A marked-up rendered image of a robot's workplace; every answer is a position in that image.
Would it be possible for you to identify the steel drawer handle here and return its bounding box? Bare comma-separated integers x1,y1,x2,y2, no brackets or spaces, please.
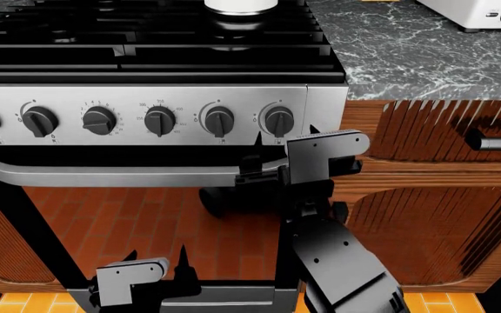
464,128,501,152

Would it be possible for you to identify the white countertop appliance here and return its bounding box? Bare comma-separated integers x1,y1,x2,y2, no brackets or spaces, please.
415,0,501,34

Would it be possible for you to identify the glass oven door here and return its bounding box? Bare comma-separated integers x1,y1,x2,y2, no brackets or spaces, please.
0,144,300,313

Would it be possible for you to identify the white pot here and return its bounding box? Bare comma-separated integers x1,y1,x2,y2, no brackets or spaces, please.
203,0,280,17

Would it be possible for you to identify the grey L-shaped camera bracket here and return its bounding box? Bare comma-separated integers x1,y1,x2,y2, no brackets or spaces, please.
284,128,371,190

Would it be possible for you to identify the wooden cabinet drawer front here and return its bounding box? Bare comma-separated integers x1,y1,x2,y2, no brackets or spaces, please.
339,98,501,189

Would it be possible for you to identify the black oven temperature knob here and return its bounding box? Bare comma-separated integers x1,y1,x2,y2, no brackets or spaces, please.
144,105,177,138

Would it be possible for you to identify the steel oven door handle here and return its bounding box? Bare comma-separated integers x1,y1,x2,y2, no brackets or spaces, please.
0,151,287,189

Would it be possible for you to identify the black cast iron grate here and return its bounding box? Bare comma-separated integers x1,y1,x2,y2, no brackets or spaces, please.
118,0,347,76
0,0,126,75

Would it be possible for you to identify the stainless steel gas stove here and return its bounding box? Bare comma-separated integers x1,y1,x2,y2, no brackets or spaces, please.
0,0,350,313

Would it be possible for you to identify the black timer knob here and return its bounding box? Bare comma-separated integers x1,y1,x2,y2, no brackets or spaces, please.
81,105,118,137

